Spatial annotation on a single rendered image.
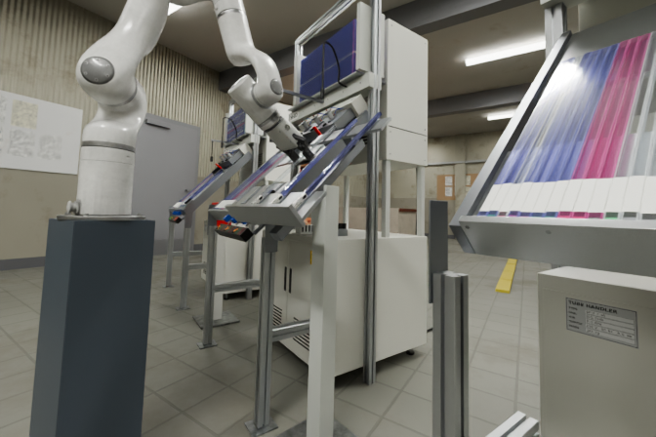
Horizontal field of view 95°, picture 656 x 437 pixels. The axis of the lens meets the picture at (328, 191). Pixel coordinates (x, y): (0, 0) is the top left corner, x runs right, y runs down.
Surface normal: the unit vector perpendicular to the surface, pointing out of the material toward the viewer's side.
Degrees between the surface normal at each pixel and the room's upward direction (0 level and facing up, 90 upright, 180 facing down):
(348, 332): 90
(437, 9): 90
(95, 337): 90
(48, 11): 90
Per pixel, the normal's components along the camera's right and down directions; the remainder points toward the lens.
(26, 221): 0.83, -0.02
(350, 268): 0.58, -0.04
